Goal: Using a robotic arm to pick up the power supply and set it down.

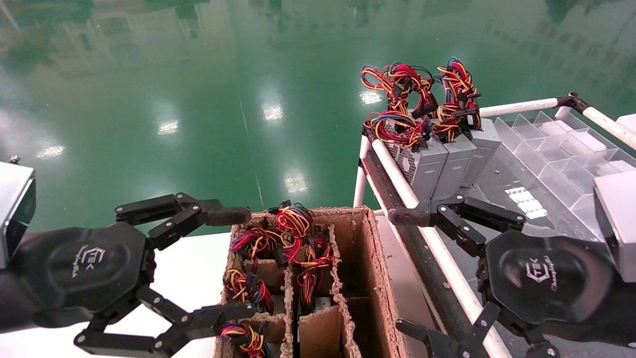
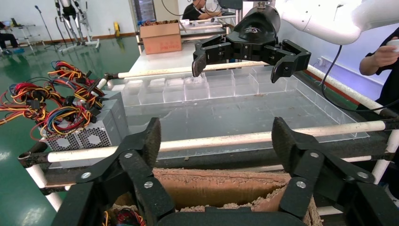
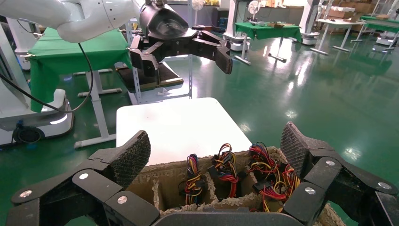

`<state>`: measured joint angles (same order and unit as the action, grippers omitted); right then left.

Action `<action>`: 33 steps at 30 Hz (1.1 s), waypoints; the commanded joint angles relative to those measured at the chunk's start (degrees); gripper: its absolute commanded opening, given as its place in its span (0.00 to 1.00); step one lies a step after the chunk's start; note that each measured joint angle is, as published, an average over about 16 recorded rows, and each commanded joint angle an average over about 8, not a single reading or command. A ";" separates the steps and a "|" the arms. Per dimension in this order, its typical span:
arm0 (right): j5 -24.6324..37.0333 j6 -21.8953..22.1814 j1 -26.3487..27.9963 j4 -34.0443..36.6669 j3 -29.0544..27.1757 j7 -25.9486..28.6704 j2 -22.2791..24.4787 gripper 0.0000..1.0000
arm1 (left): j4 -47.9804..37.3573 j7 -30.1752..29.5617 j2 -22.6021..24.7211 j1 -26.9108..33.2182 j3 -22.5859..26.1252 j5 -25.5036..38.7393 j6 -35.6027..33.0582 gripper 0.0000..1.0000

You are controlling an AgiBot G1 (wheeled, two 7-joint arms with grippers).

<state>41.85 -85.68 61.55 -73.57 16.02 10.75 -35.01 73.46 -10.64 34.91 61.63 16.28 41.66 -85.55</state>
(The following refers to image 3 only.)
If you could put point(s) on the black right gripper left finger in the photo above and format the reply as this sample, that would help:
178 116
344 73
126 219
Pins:
93 187

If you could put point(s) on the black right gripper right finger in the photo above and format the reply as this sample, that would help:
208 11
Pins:
327 174

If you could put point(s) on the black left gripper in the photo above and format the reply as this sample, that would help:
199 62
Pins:
165 25

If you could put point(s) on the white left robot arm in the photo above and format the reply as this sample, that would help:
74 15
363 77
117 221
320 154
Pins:
78 18

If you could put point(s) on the dark brown mat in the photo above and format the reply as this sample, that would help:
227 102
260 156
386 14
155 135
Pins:
168 76

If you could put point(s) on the crumpled white paper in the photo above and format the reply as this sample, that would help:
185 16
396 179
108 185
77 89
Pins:
163 92

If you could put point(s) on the white standing fan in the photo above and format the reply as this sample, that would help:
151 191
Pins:
197 4
253 6

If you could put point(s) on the brown cardboard divider box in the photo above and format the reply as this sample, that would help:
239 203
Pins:
168 184

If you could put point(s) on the green cloth covered table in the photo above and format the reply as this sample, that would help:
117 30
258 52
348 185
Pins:
78 53
265 31
383 25

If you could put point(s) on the small brown cardboard box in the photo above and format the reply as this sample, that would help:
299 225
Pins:
276 25

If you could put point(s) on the white work table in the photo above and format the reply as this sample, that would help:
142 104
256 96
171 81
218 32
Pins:
339 22

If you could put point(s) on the brown cardboard carton stack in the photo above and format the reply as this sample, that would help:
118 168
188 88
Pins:
361 7

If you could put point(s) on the metal angle frame rack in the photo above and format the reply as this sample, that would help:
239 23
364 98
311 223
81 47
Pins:
190 81

